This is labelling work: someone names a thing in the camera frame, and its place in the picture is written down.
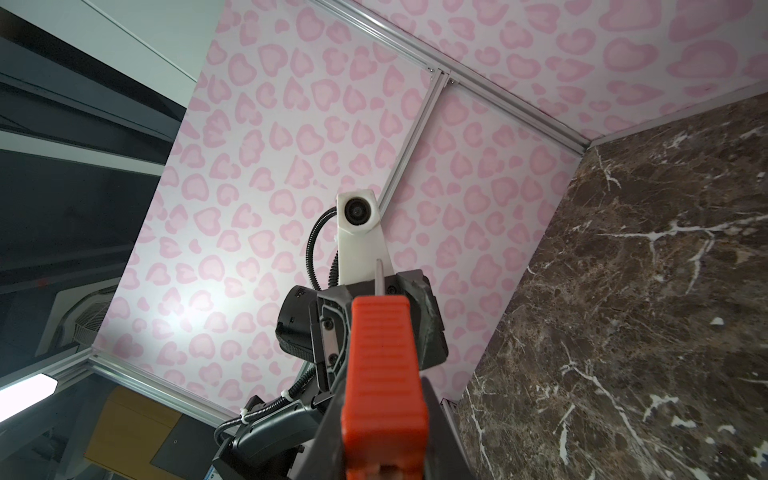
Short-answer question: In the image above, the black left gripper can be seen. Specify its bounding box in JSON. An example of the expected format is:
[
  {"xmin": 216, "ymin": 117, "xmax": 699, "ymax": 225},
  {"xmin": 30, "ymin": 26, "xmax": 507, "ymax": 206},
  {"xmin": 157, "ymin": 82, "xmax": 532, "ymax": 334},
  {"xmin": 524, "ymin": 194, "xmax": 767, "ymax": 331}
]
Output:
[{"xmin": 275, "ymin": 270, "xmax": 448, "ymax": 408}]

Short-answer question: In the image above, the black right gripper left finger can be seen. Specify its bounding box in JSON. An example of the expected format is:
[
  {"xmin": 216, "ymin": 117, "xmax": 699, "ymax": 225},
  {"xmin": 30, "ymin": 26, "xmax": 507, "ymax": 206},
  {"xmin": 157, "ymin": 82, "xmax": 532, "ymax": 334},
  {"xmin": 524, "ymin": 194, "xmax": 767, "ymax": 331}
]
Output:
[{"xmin": 294, "ymin": 383, "xmax": 346, "ymax": 480}]

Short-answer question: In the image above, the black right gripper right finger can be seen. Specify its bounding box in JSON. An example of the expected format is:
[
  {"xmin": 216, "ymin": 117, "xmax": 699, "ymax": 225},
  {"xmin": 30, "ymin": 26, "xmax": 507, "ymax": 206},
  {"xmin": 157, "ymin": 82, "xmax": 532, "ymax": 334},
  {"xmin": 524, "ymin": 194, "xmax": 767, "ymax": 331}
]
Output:
[{"xmin": 421, "ymin": 377, "xmax": 476, "ymax": 480}]

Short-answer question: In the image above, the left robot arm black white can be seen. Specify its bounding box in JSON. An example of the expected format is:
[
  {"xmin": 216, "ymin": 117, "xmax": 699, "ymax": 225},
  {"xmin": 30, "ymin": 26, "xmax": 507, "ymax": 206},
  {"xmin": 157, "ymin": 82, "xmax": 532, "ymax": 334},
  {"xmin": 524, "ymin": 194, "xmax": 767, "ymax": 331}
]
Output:
[{"xmin": 213, "ymin": 281, "xmax": 375, "ymax": 479}]

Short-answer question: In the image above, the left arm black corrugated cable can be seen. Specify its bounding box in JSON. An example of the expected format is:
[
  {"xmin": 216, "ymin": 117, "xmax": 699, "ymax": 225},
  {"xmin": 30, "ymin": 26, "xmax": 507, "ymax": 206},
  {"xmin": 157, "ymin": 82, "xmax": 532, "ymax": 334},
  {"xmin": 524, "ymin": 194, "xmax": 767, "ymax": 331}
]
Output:
[{"xmin": 304, "ymin": 206, "xmax": 340, "ymax": 292}]

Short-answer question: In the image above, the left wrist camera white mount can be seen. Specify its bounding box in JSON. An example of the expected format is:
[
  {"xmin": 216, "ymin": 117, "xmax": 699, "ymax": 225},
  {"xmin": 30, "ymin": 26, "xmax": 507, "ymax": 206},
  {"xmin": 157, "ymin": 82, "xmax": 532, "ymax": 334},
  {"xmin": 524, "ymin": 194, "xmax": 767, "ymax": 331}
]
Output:
[{"xmin": 337, "ymin": 189, "xmax": 394, "ymax": 285}]

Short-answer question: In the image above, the left diagonal aluminium frame bar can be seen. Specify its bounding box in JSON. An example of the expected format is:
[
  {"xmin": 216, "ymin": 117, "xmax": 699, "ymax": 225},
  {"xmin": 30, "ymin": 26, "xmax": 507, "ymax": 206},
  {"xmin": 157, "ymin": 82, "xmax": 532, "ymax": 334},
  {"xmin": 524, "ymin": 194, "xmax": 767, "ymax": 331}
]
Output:
[{"xmin": 378, "ymin": 69, "xmax": 450, "ymax": 216}]

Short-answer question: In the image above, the left corner aluminium post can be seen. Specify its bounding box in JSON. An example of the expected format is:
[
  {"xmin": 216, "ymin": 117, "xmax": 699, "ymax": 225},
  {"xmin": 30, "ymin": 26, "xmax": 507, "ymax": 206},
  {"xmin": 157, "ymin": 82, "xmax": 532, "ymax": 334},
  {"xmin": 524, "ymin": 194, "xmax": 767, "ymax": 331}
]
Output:
[{"xmin": 315, "ymin": 0, "xmax": 591, "ymax": 155}]

